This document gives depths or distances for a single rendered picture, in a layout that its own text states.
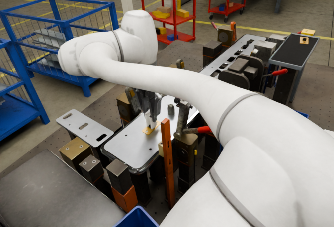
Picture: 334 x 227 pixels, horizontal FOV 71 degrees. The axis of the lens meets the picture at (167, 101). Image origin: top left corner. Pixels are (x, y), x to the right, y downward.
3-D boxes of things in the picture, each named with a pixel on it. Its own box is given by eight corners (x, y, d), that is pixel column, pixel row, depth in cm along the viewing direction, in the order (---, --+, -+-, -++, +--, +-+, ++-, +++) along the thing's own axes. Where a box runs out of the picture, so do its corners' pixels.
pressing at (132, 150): (241, 34, 176) (241, 31, 175) (272, 39, 164) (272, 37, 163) (96, 149, 91) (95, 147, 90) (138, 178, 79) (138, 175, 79)
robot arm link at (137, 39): (151, 50, 83) (115, 59, 78) (146, 4, 73) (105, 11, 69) (164, 62, 75) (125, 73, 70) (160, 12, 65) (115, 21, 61)
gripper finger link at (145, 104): (142, 91, 83) (139, 90, 84) (143, 114, 90) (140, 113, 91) (149, 86, 85) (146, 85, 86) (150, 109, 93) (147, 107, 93)
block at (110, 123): (116, 155, 126) (105, 114, 109) (132, 165, 120) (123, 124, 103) (106, 164, 122) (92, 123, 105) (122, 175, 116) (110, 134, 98)
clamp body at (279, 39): (262, 80, 176) (272, 34, 154) (278, 85, 170) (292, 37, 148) (258, 85, 171) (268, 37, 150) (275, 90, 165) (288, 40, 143)
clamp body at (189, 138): (184, 182, 110) (183, 127, 89) (203, 193, 105) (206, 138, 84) (176, 192, 106) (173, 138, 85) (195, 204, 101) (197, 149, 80)
